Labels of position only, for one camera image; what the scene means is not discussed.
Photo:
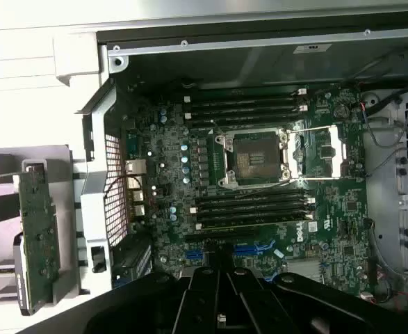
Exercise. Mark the silver socket cover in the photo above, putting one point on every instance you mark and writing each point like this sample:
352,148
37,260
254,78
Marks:
334,146

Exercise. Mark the round coin battery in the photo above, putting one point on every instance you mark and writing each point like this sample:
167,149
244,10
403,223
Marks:
341,111

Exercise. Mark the blue expansion slot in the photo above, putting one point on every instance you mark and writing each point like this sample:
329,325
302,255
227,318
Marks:
249,251

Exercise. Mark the grey parts rack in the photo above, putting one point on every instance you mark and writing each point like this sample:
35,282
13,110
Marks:
61,153

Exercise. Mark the black RAM slot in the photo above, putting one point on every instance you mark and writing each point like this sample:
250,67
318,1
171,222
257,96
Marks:
245,93
252,213
245,120
245,110
252,195
252,204
245,102

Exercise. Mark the green Dell motherboard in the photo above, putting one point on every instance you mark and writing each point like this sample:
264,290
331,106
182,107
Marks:
346,208

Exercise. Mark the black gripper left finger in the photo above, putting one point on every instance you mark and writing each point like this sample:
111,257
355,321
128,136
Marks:
137,306

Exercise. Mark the silver chipset heatsink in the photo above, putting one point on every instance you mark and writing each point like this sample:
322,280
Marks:
304,269

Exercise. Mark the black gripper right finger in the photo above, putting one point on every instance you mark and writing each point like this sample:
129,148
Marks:
311,309

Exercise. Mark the black expansion slot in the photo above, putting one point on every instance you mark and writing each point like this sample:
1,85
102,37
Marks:
203,237

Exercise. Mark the open grey PC case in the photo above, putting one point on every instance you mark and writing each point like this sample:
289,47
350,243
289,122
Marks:
96,215

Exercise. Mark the CPU socket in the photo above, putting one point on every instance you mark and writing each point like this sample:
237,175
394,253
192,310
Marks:
255,156

